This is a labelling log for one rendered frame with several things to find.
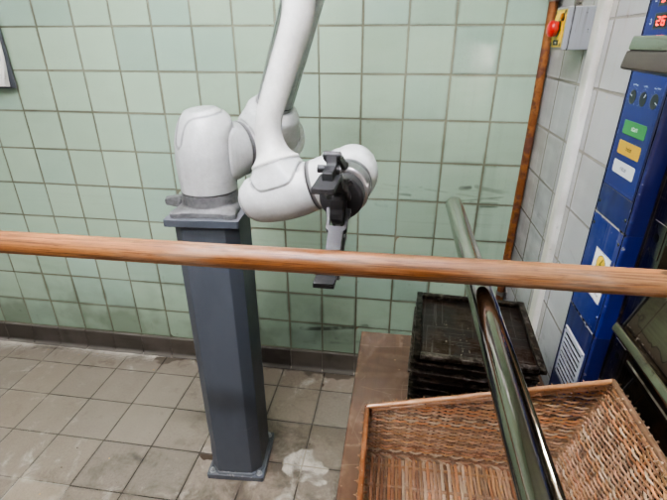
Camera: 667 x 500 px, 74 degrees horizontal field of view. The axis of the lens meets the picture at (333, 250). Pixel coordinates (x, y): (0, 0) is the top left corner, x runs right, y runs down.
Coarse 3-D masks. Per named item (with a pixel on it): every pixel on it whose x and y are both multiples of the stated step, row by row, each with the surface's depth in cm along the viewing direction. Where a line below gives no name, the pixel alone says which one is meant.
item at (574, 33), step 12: (564, 12) 113; (576, 12) 110; (588, 12) 110; (564, 24) 112; (576, 24) 111; (588, 24) 111; (564, 36) 113; (576, 36) 112; (588, 36) 112; (552, 48) 121; (564, 48) 114; (576, 48) 114
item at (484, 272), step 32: (64, 256) 57; (96, 256) 56; (128, 256) 55; (160, 256) 54; (192, 256) 54; (224, 256) 53; (256, 256) 52; (288, 256) 52; (320, 256) 52; (352, 256) 51; (384, 256) 51; (416, 256) 51; (544, 288) 49; (576, 288) 48; (608, 288) 47; (640, 288) 47
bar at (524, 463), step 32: (480, 256) 59; (480, 288) 51; (480, 320) 46; (512, 352) 40; (512, 384) 36; (512, 416) 34; (512, 448) 31; (544, 448) 31; (512, 480) 30; (544, 480) 28
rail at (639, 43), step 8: (632, 40) 64; (640, 40) 62; (648, 40) 60; (656, 40) 58; (664, 40) 56; (632, 48) 64; (640, 48) 61; (648, 48) 59; (656, 48) 58; (664, 48) 56
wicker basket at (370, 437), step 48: (576, 384) 85; (432, 432) 94; (480, 432) 93; (576, 432) 89; (624, 432) 77; (384, 480) 94; (432, 480) 94; (480, 480) 94; (576, 480) 85; (624, 480) 74
